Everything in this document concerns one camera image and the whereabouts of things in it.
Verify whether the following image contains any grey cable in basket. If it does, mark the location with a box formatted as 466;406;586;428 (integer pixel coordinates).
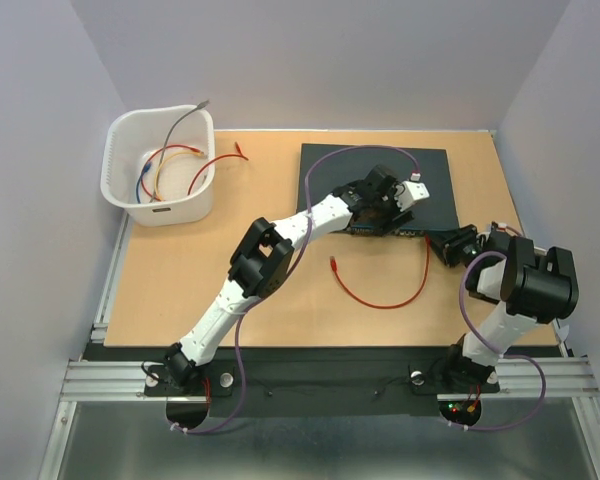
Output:
152;99;213;202

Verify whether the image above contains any red cable in basket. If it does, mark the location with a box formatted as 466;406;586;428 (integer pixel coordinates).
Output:
140;143;207;204

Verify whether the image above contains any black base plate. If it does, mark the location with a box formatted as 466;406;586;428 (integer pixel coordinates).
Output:
79;344;568;418

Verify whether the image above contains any aluminium frame rail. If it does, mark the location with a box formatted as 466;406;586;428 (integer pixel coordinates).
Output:
60;357;600;403

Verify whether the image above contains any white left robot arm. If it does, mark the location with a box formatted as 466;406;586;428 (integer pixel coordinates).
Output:
164;165;429;394

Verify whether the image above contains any red patch cable long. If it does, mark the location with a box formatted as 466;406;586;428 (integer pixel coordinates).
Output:
187;140;250;196

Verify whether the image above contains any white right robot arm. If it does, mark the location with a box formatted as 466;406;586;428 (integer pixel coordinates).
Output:
429;223;579;391

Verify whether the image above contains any red patch cable looped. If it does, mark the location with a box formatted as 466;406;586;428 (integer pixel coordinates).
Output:
328;237;431;310

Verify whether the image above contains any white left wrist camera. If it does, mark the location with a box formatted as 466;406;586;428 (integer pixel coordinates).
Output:
394;172;430;211

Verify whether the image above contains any white plastic basket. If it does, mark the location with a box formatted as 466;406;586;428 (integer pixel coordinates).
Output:
100;105;216;227

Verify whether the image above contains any dark blue network switch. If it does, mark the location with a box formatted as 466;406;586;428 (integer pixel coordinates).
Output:
296;143;459;236

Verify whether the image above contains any yellow patch cable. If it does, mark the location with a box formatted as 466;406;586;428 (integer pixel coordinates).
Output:
152;149;204;201

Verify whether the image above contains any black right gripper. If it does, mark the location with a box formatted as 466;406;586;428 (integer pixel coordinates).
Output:
423;222;483;269

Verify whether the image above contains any blue cable in basket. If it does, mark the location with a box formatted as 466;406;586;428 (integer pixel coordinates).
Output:
136;159;154;205

